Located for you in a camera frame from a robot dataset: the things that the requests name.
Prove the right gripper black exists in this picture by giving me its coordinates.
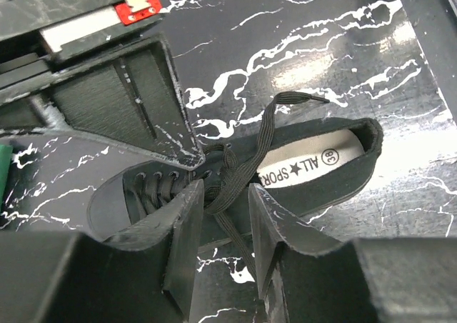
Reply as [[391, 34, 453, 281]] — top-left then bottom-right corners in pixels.
[[1, 0, 204, 169]]

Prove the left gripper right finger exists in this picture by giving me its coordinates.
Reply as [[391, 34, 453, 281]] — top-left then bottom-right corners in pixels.
[[248, 184, 344, 299]]

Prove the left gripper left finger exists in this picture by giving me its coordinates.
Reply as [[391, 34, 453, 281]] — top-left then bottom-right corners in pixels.
[[103, 181, 204, 318]]

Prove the black shoelace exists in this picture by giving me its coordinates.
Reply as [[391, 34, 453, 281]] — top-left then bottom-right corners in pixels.
[[124, 91, 329, 277]]

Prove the black canvas sneaker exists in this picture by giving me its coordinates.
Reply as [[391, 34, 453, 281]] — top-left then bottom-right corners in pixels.
[[87, 118, 383, 240]]

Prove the folded green garment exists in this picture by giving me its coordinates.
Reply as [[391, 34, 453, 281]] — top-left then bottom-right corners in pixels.
[[0, 144, 13, 200]]

